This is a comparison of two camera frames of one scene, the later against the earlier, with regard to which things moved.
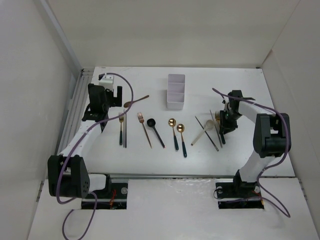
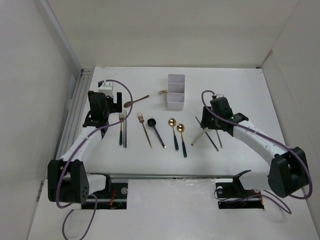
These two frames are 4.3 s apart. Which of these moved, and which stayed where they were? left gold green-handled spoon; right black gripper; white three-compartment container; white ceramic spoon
Moved: right black gripper
Stayed: white three-compartment container; white ceramic spoon; left gold green-handled spoon
